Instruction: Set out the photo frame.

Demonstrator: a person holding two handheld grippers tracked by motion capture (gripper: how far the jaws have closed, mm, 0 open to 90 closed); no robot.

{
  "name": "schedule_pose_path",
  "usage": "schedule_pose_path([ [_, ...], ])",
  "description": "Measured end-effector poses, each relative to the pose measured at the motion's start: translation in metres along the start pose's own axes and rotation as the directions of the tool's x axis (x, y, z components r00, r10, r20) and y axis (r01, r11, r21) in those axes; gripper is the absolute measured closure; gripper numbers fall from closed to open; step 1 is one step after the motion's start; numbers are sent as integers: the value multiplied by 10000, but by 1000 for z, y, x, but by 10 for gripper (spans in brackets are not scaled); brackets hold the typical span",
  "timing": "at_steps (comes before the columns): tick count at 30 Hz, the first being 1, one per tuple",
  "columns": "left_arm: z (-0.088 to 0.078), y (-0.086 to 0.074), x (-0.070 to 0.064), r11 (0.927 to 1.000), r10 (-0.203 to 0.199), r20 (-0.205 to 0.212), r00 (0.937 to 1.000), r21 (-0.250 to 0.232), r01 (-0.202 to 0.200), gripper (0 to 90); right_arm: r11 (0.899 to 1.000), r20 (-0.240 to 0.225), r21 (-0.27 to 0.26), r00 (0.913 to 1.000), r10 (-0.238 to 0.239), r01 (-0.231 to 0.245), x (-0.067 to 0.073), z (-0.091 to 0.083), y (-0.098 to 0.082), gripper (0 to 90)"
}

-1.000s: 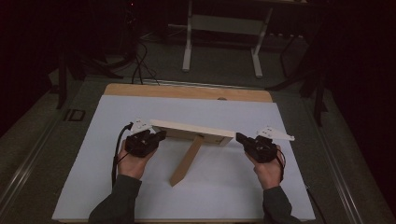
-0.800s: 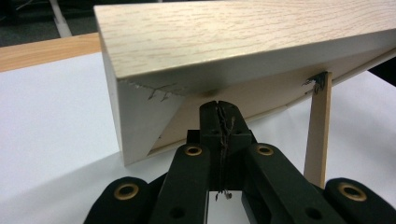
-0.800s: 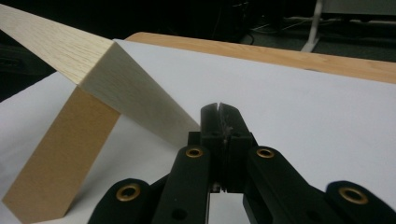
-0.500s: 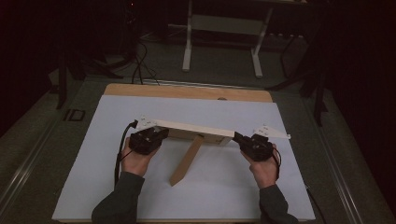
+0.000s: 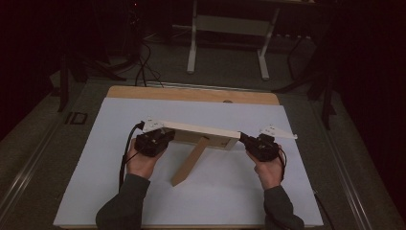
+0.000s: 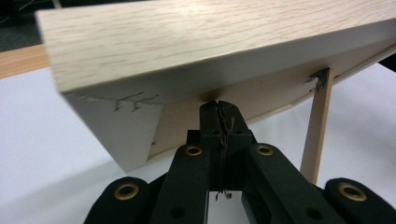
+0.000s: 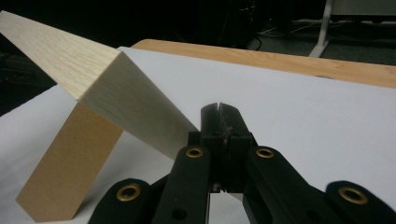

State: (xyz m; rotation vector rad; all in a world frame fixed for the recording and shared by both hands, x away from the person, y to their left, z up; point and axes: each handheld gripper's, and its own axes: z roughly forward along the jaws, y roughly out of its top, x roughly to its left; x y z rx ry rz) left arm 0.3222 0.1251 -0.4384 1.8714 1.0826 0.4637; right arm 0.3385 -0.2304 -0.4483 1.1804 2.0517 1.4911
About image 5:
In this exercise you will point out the metal floor rail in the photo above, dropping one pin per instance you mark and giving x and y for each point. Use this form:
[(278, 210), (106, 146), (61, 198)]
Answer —
[(348, 172), (22, 179)]

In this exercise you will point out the white power strip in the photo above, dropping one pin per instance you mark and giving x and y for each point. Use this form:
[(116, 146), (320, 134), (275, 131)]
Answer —
[(293, 36)]

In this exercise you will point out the black stand legs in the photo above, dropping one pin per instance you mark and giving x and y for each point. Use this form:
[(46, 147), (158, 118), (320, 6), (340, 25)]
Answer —
[(63, 83), (327, 99)]

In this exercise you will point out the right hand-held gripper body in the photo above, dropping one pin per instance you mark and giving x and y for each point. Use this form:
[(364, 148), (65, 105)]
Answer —
[(265, 148)]

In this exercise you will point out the white metal table frame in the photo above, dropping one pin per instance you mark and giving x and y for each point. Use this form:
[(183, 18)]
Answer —
[(230, 25)]

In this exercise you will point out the wooden picture frame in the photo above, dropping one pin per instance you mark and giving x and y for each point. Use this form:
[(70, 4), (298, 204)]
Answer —
[(198, 131)]

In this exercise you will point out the person's right hand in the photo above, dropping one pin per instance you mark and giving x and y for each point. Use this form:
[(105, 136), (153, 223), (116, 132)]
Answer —
[(269, 174)]

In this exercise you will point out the black floor bracket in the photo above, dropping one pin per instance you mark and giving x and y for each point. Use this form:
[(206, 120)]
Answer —
[(76, 118)]

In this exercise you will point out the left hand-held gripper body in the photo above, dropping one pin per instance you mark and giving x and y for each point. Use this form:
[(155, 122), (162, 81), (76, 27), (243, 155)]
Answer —
[(150, 143)]

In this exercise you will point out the white table mat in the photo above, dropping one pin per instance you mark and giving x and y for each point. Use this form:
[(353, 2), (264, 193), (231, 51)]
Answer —
[(223, 195)]

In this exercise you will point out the person's left hand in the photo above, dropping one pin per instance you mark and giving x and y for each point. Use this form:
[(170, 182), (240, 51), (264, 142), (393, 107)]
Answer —
[(142, 164)]

